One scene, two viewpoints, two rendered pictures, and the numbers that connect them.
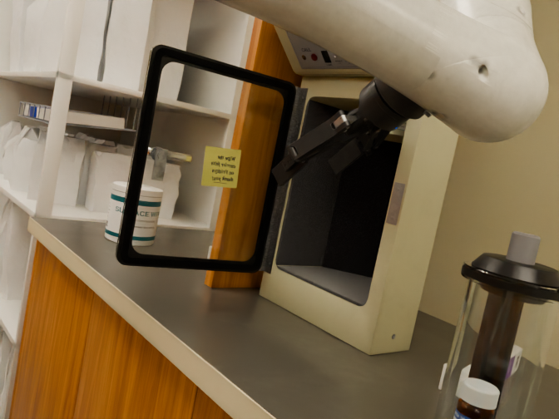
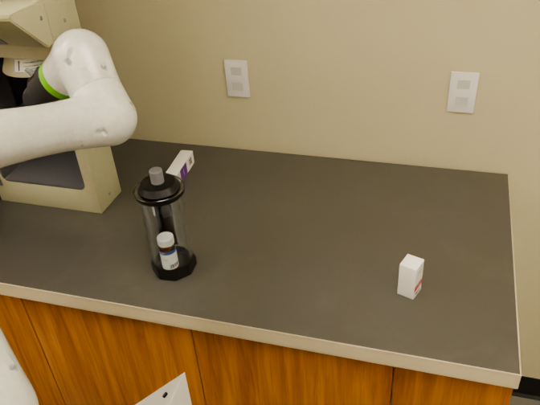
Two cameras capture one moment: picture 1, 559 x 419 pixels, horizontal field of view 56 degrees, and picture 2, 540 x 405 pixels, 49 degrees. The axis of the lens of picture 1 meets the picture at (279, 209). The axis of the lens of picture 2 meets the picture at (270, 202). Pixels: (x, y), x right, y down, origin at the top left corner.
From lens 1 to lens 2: 79 cm
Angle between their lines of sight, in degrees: 41
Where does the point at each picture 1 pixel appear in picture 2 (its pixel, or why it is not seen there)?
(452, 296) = not seen: hidden behind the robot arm
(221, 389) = (41, 295)
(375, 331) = (99, 200)
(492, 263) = (146, 194)
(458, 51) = (89, 132)
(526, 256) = (159, 181)
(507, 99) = (120, 135)
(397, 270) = (93, 161)
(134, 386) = not seen: outside the picture
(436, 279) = not seen: hidden behind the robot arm
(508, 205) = (138, 49)
